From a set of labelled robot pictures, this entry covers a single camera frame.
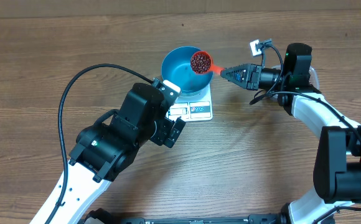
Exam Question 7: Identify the red scoop with blue handle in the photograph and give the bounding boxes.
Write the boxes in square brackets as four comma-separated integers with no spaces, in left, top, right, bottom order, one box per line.
[190,51,224,75]

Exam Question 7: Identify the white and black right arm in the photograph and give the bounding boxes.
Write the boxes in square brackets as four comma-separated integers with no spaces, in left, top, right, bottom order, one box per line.
[220,43,361,223]

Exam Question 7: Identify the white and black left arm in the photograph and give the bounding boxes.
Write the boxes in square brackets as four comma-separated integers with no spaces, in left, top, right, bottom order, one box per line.
[32,80,185,223]

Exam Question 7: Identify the white digital kitchen scale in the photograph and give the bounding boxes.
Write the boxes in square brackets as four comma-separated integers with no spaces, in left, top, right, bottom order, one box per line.
[166,85,213,122]

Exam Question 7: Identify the red beans in scoop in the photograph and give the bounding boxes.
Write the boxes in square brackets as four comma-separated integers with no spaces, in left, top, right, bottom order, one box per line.
[190,52,212,74]

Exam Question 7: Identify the blue bowl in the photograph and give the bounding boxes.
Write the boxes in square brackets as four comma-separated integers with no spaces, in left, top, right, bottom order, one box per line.
[161,46,213,96]

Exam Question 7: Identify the clear plastic food container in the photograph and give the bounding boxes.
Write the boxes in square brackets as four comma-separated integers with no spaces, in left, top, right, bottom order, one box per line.
[270,65,320,101]

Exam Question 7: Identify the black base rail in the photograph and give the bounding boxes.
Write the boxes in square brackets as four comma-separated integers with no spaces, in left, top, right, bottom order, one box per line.
[80,208,293,224]

